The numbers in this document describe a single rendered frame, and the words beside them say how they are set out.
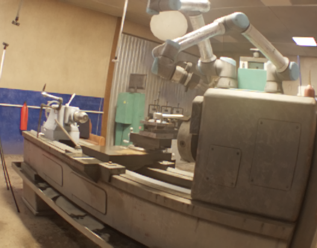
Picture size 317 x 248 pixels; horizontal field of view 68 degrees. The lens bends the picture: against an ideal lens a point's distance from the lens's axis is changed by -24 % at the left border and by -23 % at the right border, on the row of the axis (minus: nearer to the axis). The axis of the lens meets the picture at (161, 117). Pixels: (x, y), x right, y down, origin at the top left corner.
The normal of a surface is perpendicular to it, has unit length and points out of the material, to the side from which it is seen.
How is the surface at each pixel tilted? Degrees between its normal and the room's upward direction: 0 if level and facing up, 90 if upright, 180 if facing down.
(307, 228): 90
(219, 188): 90
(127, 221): 90
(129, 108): 90
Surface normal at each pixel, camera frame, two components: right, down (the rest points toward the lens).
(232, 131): -0.67, -0.05
